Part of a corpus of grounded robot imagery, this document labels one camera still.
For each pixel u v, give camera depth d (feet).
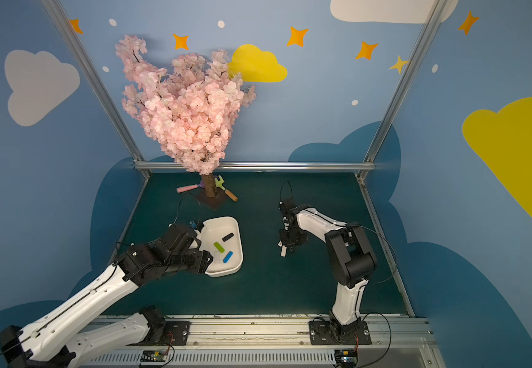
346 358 2.39
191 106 2.11
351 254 1.64
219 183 3.86
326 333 2.42
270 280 2.85
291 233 2.60
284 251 3.06
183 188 3.74
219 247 3.04
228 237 3.22
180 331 2.47
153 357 2.35
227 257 2.98
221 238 3.17
